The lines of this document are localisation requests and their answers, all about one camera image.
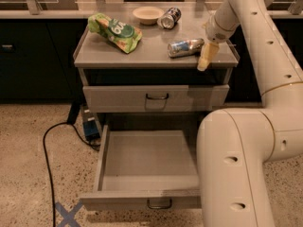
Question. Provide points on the dark counter cabinet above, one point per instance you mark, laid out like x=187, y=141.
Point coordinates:
x=36, y=60

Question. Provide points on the green chip bag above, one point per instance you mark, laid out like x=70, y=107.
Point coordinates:
x=124, y=36

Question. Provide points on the grey upper drawer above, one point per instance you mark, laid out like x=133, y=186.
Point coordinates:
x=154, y=98

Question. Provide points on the open grey middle drawer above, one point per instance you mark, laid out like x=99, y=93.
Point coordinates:
x=145, y=169

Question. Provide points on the dark soda can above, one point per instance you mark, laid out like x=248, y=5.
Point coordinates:
x=170, y=18

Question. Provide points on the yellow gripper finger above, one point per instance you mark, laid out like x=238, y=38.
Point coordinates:
x=208, y=53

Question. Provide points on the blue tape cross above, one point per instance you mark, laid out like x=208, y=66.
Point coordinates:
x=68, y=217

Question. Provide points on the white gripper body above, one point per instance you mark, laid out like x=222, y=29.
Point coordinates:
x=215, y=33

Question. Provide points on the silver blue redbull can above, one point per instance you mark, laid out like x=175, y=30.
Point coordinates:
x=185, y=48

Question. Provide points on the beige bowl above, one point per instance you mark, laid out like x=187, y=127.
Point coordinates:
x=148, y=15

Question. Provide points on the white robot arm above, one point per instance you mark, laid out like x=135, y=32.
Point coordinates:
x=234, y=143

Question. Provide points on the grey drawer cabinet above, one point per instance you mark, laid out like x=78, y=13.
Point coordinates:
x=101, y=63

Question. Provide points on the blue power box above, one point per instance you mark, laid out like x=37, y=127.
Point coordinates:
x=89, y=125

